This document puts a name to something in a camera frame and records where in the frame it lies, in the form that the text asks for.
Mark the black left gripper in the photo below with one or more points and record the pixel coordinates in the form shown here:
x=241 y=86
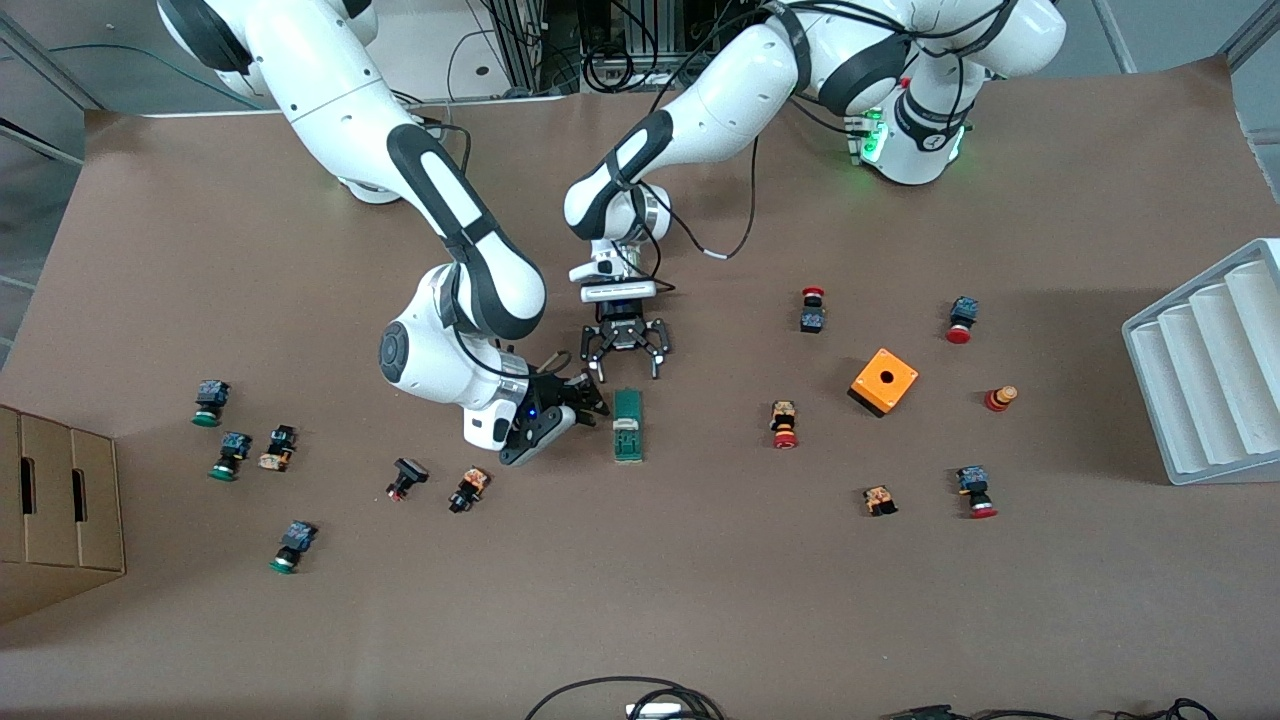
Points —
x=624 y=327

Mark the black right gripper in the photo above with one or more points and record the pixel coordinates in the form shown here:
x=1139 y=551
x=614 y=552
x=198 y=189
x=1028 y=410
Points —
x=558 y=391

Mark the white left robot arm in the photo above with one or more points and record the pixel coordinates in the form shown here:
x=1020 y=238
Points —
x=720 y=100

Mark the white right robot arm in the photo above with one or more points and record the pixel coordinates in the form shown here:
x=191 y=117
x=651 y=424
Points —
x=430 y=350

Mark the red emergency stop button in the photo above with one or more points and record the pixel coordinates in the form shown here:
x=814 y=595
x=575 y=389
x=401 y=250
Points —
x=784 y=415

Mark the orange black contact block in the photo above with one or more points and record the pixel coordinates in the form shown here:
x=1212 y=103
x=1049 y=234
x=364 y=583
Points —
x=880 y=498

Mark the white plug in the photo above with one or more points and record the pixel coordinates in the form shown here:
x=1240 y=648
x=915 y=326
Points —
x=655 y=711

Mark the aluminium equipment rack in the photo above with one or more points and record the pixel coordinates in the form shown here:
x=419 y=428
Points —
x=525 y=40

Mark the white panel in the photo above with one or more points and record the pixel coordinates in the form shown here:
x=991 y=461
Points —
x=430 y=50

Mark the red orange stop button head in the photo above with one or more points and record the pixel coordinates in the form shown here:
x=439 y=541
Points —
x=998 y=400

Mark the brown cardboard box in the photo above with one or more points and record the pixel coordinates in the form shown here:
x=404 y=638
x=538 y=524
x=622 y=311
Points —
x=60 y=520

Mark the grey metal bar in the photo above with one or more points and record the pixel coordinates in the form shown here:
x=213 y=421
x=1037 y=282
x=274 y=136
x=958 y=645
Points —
x=1113 y=35

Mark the grey ribbed tray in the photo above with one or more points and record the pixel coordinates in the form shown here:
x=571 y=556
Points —
x=1210 y=380

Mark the red push button switch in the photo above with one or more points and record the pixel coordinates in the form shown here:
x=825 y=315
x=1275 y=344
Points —
x=972 y=480
x=964 y=310
x=812 y=320

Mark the orange button enclosure box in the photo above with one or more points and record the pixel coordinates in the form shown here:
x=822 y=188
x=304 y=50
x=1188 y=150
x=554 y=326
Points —
x=890 y=378

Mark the green push button switch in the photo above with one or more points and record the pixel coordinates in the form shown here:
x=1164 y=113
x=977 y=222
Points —
x=235 y=445
x=298 y=538
x=210 y=395

